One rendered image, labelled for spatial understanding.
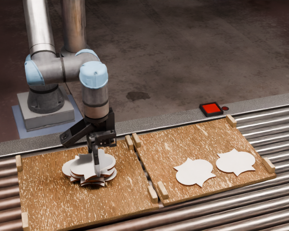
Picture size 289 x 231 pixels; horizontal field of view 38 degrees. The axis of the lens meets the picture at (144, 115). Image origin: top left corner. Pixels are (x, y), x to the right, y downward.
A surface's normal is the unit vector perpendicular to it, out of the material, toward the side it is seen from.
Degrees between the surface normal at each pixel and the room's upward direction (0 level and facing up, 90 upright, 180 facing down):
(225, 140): 0
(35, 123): 90
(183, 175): 0
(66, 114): 90
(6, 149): 0
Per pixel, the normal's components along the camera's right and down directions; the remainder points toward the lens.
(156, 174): 0.01, -0.81
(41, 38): 0.24, -0.39
